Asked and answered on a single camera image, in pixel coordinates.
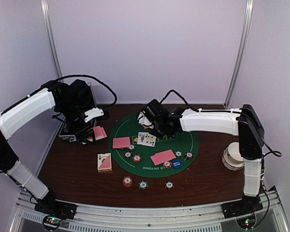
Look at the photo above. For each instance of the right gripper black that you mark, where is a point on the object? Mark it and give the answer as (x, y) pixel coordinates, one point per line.
(158, 134)

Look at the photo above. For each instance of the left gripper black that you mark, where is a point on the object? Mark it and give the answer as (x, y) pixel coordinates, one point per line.
(82, 135)

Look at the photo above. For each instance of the pink-backed playing card deck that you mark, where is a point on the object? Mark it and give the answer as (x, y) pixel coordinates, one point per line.
(98, 134)

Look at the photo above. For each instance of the dealt card bottom seat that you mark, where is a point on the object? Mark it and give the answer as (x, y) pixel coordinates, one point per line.
(165, 155)

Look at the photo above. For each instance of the red five chip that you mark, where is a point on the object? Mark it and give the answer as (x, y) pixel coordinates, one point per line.
(167, 165)
(137, 158)

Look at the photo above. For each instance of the blue small blind button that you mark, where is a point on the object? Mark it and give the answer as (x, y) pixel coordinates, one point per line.
(176, 164)

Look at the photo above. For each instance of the dealt pink-backed card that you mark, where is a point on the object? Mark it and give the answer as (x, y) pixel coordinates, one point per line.
(121, 143)

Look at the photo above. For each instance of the brown poker chip stack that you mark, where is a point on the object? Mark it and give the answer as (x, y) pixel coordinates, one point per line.
(169, 185)

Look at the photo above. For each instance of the green poker chip stack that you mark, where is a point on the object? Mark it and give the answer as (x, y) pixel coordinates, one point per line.
(143, 185)

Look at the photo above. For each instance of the orange poker chip stack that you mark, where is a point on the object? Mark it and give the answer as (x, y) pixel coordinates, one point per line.
(127, 181)

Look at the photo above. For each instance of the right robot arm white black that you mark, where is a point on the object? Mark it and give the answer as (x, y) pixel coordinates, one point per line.
(242, 122)

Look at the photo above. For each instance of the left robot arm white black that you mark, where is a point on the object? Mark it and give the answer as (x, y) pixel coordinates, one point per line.
(11, 120)

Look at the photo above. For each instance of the gold card deck box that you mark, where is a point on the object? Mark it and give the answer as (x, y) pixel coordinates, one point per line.
(104, 162)

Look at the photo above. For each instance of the round green poker mat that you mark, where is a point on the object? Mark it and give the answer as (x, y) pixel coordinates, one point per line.
(129, 127)

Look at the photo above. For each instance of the white ceramic bowl stack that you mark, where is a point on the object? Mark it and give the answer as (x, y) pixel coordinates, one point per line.
(232, 158)

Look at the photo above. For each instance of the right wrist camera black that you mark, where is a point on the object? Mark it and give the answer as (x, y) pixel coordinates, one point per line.
(152, 113)

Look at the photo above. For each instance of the right aluminium post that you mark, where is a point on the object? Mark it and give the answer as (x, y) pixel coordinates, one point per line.
(241, 51)

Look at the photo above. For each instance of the aluminium post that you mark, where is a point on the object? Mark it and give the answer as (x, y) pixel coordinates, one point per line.
(50, 35)
(241, 51)

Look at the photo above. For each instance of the left aluminium post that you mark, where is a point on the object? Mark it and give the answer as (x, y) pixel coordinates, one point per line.
(50, 35)

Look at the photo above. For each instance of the front aluminium rail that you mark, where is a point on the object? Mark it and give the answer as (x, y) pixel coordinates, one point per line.
(200, 218)

